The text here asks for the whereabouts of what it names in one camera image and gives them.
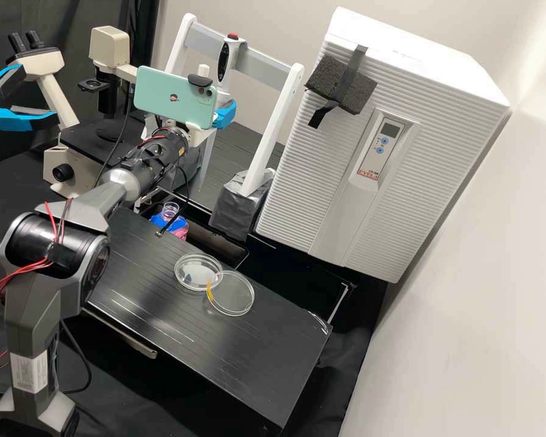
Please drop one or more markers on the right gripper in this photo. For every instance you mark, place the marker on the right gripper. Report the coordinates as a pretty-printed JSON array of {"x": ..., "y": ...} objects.
[{"x": 202, "y": 134}]

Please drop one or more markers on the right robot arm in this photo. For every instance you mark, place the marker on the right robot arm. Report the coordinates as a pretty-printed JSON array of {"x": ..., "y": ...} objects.
[{"x": 36, "y": 291}]

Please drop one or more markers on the cream microscope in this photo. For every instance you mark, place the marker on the cream microscope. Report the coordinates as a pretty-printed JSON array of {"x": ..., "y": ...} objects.
[{"x": 57, "y": 98}]

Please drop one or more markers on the white pipette stand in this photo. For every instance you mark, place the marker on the white pipette stand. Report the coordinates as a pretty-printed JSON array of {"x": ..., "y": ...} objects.
[{"x": 273, "y": 123}]

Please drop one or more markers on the grey taped block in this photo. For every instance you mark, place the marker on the grey taped block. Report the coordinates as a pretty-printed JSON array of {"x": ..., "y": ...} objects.
[{"x": 234, "y": 205}]

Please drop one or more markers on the incubator door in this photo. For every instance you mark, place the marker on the incubator door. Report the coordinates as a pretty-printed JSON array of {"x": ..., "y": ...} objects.
[{"x": 309, "y": 182}]

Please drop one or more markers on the blue bottle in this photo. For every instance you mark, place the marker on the blue bottle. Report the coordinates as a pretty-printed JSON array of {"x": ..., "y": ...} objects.
[{"x": 175, "y": 227}]

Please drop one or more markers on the black tray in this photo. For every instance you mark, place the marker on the black tray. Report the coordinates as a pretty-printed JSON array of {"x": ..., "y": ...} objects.
[{"x": 218, "y": 246}]

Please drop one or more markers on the petri dish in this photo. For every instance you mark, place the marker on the petri dish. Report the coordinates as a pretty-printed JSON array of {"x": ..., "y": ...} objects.
[{"x": 193, "y": 273}]

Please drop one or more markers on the petri dish lid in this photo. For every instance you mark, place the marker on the petri dish lid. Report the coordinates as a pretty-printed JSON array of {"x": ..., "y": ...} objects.
[{"x": 232, "y": 293}]

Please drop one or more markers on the white incubator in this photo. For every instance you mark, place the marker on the white incubator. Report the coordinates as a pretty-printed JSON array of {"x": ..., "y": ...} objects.
[{"x": 437, "y": 50}]

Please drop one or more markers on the right wrist camera phone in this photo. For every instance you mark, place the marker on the right wrist camera phone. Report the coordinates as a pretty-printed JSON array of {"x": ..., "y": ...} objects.
[{"x": 173, "y": 98}]

